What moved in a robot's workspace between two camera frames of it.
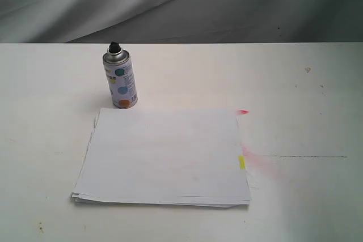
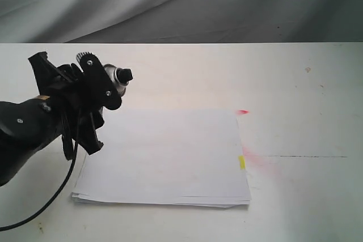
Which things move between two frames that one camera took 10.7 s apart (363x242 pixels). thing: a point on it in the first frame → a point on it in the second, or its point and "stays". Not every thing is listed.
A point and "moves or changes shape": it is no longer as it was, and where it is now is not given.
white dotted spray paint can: (117, 64) moves or changes shape
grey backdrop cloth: (181, 6) stays
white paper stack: (169, 156) stays
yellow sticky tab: (242, 162) stays
